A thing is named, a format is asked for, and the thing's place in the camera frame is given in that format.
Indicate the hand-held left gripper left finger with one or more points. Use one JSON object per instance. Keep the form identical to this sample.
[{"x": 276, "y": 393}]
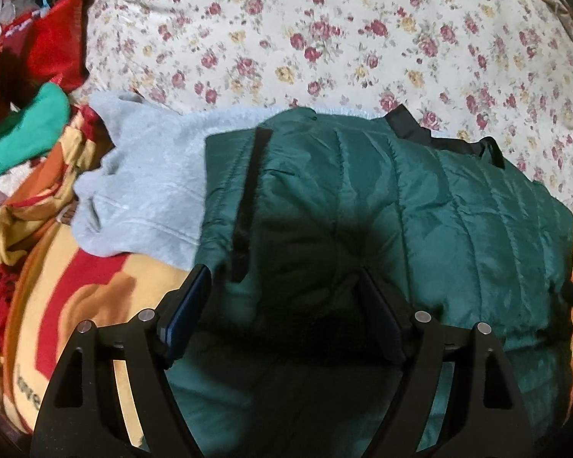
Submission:
[{"x": 186, "y": 315}]

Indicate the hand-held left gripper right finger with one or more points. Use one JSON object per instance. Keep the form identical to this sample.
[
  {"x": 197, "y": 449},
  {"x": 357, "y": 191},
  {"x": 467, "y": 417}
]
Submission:
[{"x": 382, "y": 324}]

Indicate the green quilted puffer jacket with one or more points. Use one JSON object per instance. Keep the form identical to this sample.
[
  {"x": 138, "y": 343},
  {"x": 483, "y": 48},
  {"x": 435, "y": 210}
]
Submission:
[{"x": 410, "y": 210}]

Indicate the grey fleece sweater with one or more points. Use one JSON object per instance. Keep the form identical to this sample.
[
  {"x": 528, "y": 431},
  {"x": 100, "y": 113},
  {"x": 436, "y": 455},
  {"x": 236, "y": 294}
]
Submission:
[{"x": 153, "y": 171}]

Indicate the teal green cloth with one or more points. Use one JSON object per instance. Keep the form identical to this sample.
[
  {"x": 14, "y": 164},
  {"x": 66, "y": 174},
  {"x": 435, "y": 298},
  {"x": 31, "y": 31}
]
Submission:
[{"x": 24, "y": 133}]

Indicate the floral print quilt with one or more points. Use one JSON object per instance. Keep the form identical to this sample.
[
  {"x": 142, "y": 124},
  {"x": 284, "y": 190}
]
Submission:
[{"x": 315, "y": 33}]

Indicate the red cloth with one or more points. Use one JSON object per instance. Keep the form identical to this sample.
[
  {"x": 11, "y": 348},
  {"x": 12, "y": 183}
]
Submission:
[{"x": 52, "y": 47}]

